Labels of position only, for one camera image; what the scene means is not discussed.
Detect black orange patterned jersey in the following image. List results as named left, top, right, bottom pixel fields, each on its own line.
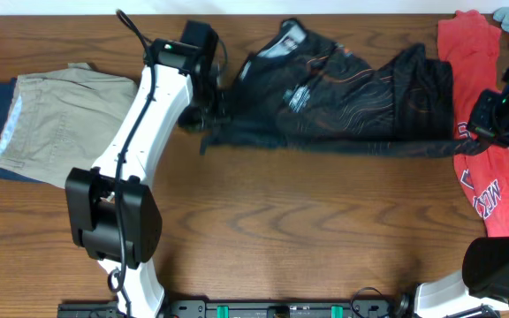
left=202, top=19, right=486, bottom=157

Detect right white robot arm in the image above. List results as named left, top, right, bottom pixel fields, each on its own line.
left=410, top=88, right=509, bottom=317

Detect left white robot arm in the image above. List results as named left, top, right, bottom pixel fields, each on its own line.
left=57, top=37, right=222, bottom=317

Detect red t-shirt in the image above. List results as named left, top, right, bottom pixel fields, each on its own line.
left=437, top=10, right=509, bottom=237

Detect folded khaki pants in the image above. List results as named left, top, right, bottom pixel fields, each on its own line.
left=0, top=64, right=138, bottom=188

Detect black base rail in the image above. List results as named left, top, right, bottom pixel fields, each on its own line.
left=57, top=286, right=503, bottom=318

